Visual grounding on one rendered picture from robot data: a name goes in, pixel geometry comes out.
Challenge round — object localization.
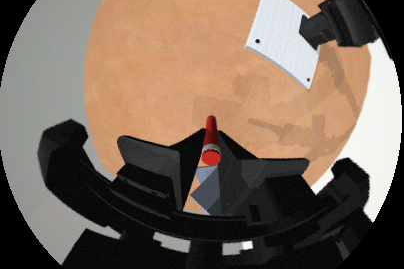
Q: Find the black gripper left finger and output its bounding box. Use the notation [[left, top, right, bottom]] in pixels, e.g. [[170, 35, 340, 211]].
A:
[[117, 128, 206, 210]]

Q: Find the red peg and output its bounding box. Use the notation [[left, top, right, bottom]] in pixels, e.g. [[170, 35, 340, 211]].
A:
[[201, 116, 221, 165]]

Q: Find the grey sloped panel with hole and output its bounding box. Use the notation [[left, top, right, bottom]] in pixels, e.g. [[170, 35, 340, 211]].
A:
[[190, 164, 222, 217]]

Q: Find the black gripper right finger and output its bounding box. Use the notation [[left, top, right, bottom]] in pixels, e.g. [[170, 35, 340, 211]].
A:
[[217, 130, 310, 217]]

